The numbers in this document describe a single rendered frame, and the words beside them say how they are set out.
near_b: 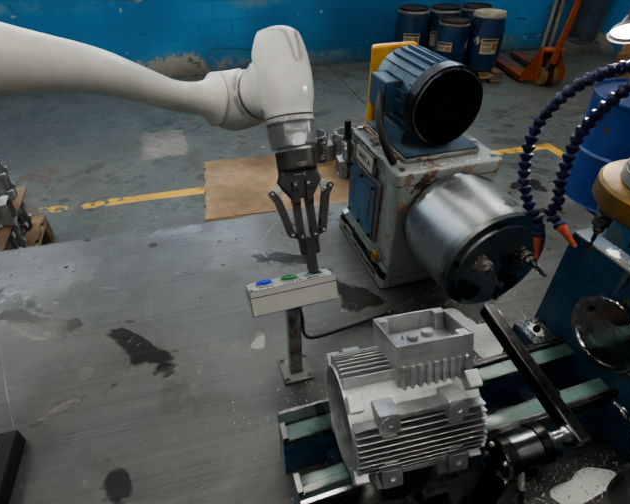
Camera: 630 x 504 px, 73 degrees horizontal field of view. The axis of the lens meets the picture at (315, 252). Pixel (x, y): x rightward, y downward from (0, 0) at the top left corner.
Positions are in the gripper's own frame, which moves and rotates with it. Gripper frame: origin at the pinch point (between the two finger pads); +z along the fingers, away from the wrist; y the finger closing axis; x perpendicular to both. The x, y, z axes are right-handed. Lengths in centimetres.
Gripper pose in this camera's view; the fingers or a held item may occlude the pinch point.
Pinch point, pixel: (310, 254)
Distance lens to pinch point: 84.1
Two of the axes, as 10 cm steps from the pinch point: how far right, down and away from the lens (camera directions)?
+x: -2.7, -1.5, 9.5
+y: 9.5, -1.9, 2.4
